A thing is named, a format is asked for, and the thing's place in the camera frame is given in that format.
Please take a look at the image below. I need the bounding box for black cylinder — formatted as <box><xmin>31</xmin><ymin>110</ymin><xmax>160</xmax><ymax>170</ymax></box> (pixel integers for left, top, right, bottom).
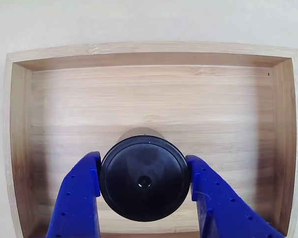
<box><xmin>100</xmin><ymin>127</ymin><xmax>191</xmax><ymax>222</ymax></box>

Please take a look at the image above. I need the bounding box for wooden box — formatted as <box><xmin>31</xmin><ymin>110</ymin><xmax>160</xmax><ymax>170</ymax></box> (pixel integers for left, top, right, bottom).
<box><xmin>1</xmin><ymin>42</ymin><xmax>298</xmax><ymax>238</ymax></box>

